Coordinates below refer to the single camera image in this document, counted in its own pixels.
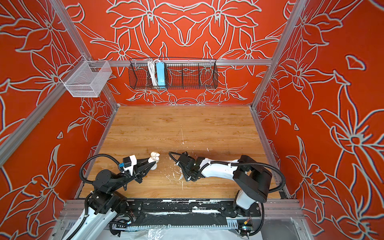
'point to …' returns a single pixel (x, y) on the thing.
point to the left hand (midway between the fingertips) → (152, 160)
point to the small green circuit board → (245, 226)
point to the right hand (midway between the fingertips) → (186, 173)
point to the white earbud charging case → (154, 157)
